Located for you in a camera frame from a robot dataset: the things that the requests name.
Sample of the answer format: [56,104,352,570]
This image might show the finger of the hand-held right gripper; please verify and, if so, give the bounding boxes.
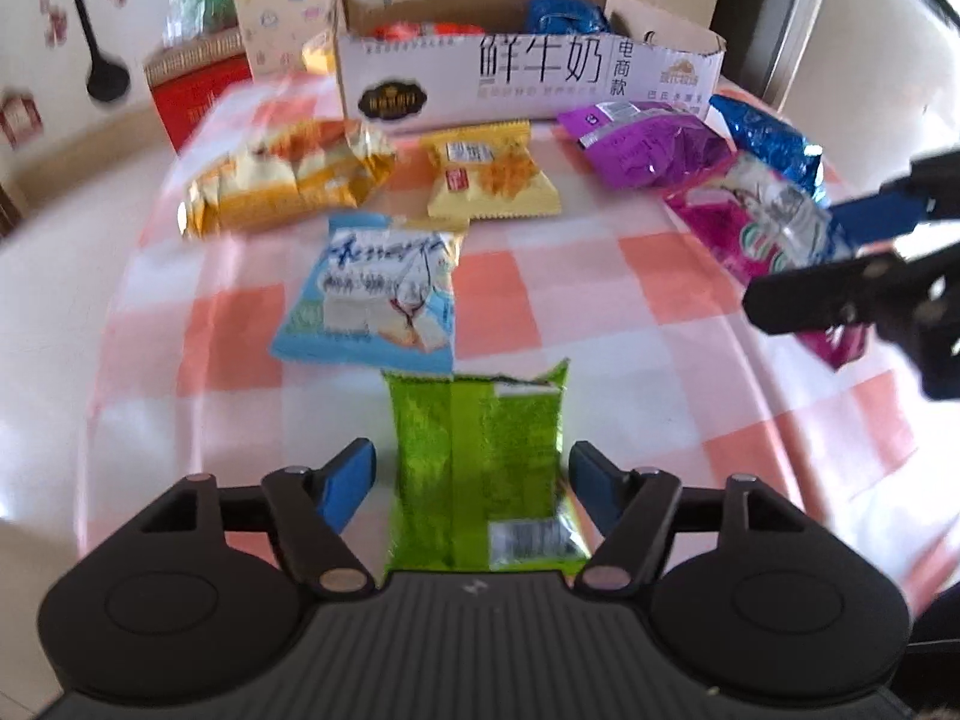
[744,236,960,335]
[832,152,960,247]

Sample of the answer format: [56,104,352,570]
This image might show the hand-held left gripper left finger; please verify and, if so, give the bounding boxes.
[139,439,376,601]

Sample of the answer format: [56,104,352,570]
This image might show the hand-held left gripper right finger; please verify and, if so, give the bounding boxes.
[568,442,815,601]

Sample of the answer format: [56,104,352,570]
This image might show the pink snack packet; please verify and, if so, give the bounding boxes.
[664,152,872,370]

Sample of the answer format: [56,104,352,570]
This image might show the green snack packet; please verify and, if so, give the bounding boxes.
[381,358,591,584]

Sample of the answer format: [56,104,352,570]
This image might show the blue foil snack packet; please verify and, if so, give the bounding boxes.
[523,0,612,36]
[709,92,832,207]

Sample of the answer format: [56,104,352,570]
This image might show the purple snack packet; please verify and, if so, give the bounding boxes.
[556,100,734,190]

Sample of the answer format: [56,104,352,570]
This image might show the yellow waffle snack packet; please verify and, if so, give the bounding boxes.
[418,122,563,220]

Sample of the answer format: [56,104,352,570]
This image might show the cardboard box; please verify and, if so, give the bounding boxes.
[302,0,728,137]

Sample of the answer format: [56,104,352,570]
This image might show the orange-red snack packet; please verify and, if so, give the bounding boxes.
[373,21,485,41]

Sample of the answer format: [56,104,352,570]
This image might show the orange checked tablecloth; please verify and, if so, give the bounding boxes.
[75,67,960,608]

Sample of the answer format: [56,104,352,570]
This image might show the light blue snack packet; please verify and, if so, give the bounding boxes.
[268,212,467,377]

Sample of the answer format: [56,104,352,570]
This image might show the refrigerator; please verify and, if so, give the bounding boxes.
[709,0,960,166]

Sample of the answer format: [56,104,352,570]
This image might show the golden bread snack packet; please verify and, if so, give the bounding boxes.
[178,118,400,241]

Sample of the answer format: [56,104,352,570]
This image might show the red box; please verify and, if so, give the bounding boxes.
[142,30,254,156]

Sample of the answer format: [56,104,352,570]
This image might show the beige cabinet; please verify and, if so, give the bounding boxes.
[225,0,736,80]

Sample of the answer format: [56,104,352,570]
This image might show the wooden door frame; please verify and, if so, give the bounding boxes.
[0,178,22,241]

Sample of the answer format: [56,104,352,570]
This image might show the red house wall decal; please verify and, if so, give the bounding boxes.
[0,90,42,151]

